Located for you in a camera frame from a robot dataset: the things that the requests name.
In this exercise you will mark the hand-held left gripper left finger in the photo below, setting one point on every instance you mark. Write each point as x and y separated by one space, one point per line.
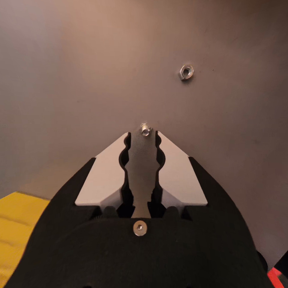
101 180

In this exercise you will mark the silver hex nut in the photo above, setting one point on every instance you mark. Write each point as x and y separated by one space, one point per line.
192 73

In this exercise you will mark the red object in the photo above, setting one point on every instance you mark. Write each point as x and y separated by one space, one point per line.
277 279

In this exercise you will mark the silver hex bolt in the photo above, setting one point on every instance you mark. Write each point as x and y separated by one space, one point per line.
145 130

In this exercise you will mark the yellow bin with black divider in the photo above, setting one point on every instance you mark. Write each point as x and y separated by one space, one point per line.
15 225

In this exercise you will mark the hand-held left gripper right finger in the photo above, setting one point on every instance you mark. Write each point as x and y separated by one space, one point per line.
182 180

